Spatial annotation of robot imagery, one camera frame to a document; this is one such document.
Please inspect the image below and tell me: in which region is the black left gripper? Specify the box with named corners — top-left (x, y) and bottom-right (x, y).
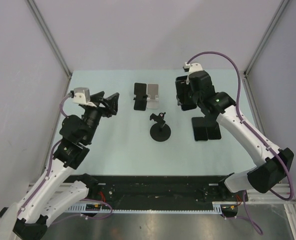
top-left (82, 91), bottom-right (119, 144)

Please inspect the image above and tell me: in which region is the dark phone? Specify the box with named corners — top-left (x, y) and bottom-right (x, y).
top-left (191, 117), bottom-right (208, 142)

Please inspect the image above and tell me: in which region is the blue phone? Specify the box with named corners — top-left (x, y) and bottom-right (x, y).
top-left (175, 75), bottom-right (197, 111)

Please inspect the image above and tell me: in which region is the black folding phone stand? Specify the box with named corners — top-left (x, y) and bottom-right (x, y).
top-left (133, 82), bottom-right (147, 111)

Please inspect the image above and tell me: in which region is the white folding phone stand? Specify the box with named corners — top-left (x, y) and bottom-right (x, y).
top-left (146, 84), bottom-right (159, 110)

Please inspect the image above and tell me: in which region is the black round-base phone stand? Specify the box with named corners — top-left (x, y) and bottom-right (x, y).
top-left (150, 112), bottom-right (171, 142)

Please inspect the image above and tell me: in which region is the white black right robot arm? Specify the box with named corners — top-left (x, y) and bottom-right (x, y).
top-left (175, 70), bottom-right (294, 201)

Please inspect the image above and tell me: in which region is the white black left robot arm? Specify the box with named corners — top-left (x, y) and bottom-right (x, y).
top-left (0, 87), bottom-right (119, 240)

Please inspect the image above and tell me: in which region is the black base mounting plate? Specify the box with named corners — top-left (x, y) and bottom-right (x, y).
top-left (57, 174), bottom-right (250, 211)

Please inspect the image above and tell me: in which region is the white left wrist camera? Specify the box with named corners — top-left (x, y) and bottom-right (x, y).
top-left (68, 87), bottom-right (96, 107)

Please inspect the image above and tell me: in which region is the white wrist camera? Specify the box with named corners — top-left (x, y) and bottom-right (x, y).
top-left (68, 87), bottom-right (96, 107)
top-left (183, 62), bottom-right (203, 74)

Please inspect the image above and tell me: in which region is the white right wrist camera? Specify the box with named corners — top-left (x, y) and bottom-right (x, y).
top-left (183, 62), bottom-right (203, 74)

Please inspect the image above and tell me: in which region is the white slotted cable duct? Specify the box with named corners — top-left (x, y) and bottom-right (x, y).
top-left (60, 201), bottom-right (243, 216)

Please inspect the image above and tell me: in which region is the aluminium rail right side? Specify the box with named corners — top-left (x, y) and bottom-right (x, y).
top-left (240, 75), bottom-right (296, 239)

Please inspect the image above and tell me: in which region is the aluminium corner frame post left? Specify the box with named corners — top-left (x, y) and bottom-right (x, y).
top-left (25, 0), bottom-right (72, 80)

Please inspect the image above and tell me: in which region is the aluminium corner frame post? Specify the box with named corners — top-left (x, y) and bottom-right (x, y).
top-left (243, 0), bottom-right (292, 78)
top-left (25, 0), bottom-right (72, 80)

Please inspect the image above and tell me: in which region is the aluminium corner frame post right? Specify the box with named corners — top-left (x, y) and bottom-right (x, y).
top-left (243, 0), bottom-right (292, 78)

